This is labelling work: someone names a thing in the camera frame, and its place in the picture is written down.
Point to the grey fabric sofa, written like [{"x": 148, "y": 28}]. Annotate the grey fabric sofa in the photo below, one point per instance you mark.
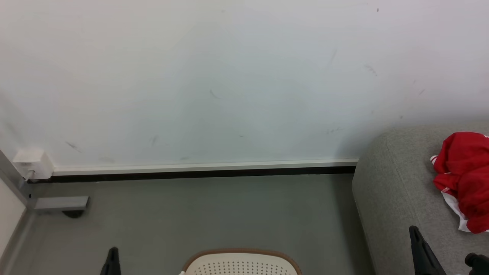
[{"x": 397, "y": 198}]

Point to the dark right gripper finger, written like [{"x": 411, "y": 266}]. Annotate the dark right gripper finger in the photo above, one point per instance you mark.
[{"x": 426, "y": 256}]

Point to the white partition panel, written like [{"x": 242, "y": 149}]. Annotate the white partition panel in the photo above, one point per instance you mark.
[{"x": 9, "y": 217}]

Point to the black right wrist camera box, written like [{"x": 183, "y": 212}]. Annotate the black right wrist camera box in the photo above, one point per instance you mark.
[{"x": 477, "y": 264}]

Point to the white wall box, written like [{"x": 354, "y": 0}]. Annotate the white wall box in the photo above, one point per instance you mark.
[{"x": 33, "y": 163}]

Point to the grey metal frame post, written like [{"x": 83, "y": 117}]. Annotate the grey metal frame post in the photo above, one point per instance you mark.
[{"x": 15, "y": 179}]

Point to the white and black skirting board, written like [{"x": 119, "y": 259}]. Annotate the white and black skirting board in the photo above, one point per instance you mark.
[{"x": 198, "y": 171}]

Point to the grey metal foot bar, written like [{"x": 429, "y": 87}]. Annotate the grey metal foot bar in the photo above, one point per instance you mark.
[{"x": 61, "y": 203}]

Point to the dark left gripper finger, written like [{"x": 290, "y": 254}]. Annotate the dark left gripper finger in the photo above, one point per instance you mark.
[{"x": 112, "y": 263}]

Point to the cream perforated laundry basket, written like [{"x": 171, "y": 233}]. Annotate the cream perforated laundry basket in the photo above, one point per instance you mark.
[{"x": 240, "y": 264}]

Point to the black rubber foot pad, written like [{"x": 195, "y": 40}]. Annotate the black rubber foot pad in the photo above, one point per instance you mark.
[{"x": 73, "y": 214}]

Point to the red clothing with white trim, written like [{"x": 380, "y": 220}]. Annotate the red clothing with white trim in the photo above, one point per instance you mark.
[{"x": 468, "y": 175}]

